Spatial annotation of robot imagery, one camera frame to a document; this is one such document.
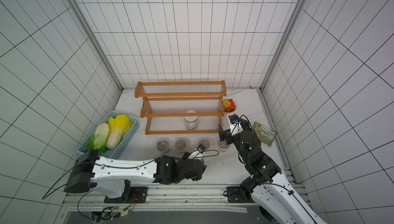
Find yellow label seed jar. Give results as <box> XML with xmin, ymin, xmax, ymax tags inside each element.
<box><xmin>218</xmin><ymin>141</ymin><xmax>229</xmax><ymax>152</ymax></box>

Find red label seed jar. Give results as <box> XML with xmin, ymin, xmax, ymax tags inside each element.
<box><xmin>199</xmin><ymin>139</ymin><xmax>210</xmax><ymax>150</ymax></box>

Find orange-red label seed jar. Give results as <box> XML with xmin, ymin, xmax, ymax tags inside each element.
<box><xmin>174</xmin><ymin>138</ymin><xmax>188</xmax><ymax>153</ymax></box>

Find green label seed jar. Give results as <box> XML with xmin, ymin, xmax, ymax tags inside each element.
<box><xmin>157</xmin><ymin>140</ymin><xmax>170</xmax><ymax>154</ymax></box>

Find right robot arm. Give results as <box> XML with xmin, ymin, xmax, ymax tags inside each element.
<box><xmin>219</xmin><ymin>126</ymin><xmax>324</xmax><ymax>224</ymax></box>

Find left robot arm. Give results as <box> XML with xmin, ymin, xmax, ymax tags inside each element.
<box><xmin>64</xmin><ymin>150</ymin><xmax>206</xmax><ymax>200</ymax></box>

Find white lidded glass jar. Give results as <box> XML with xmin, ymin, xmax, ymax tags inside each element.
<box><xmin>184</xmin><ymin>110</ymin><xmax>198</xmax><ymax>130</ymax></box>

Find wooden three-tier shelf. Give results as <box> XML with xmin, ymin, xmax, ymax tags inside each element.
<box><xmin>134</xmin><ymin>80</ymin><xmax>227</xmax><ymax>135</ymax></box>

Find red snack packets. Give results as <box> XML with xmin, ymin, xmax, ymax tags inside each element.
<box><xmin>223</xmin><ymin>99</ymin><xmax>236</xmax><ymax>113</ymax></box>

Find green snack packet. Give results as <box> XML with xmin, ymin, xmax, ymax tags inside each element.
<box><xmin>252</xmin><ymin>121</ymin><xmax>278</xmax><ymax>147</ymax></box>

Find yellow-green napa cabbage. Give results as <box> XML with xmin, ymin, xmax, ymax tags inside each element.
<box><xmin>106</xmin><ymin>115</ymin><xmax>132</xmax><ymax>149</ymax></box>

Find blue plastic basket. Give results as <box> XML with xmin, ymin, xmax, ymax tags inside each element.
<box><xmin>77</xmin><ymin>115</ymin><xmax>139</xmax><ymax>159</ymax></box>

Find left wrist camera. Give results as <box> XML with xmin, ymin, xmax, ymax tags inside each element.
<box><xmin>187</xmin><ymin>144</ymin><xmax>207</xmax><ymax>160</ymax></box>

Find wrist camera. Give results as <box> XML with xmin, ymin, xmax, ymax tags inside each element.
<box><xmin>228</xmin><ymin>114</ymin><xmax>250</xmax><ymax>136</ymax></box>
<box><xmin>187</xmin><ymin>144</ymin><xmax>207</xmax><ymax>160</ymax></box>

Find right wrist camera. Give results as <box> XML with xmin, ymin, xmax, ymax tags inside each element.
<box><xmin>228</xmin><ymin>114</ymin><xmax>250</xmax><ymax>136</ymax></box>

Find metal base rail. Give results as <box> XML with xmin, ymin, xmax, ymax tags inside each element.
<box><xmin>63</xmin><ymin>183</ymin><xmax>312</xmax><ymax>215</ymax></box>

